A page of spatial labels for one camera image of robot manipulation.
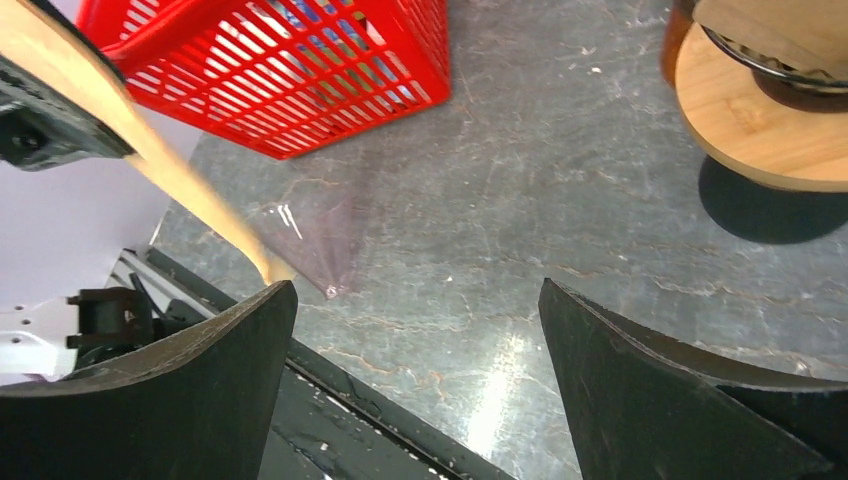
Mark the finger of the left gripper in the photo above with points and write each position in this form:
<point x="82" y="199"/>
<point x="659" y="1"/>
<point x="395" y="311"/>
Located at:
<point x="42" y="129"/>

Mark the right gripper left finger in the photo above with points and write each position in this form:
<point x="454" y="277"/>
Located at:
<point x="195" y="405"/>

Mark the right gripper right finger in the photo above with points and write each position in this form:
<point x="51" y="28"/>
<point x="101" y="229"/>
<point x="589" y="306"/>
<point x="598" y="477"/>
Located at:
<point x="644" y="405"/>

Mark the red plastic basket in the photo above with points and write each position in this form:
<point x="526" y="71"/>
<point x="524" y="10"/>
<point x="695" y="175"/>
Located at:
<point x="278" y="77"/>

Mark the light wooden ring holder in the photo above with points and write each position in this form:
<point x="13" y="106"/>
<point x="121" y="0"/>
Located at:
<point x="757" y="127"/>

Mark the dark glass fluted dripper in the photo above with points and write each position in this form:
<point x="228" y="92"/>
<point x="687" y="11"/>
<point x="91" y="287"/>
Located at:
<point x="812" y="90"/>

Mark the brown paper coffee filter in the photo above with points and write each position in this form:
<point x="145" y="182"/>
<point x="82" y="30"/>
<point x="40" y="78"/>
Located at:
<point x="804" y="34"/>

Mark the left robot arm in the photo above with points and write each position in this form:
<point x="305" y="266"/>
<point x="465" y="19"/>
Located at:
<point x="71" y="205"/>

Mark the clear pink plastic cone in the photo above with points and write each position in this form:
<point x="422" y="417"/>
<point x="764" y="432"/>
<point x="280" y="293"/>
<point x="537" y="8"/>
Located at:
<point x="315" y="221"/>

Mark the amber glass carafe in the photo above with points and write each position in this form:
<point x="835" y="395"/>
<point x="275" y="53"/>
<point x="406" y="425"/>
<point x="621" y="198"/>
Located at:
<point x="679" y="22"/>

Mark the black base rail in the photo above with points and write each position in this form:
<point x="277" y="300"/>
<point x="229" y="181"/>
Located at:
<point x="328" y="424"/>

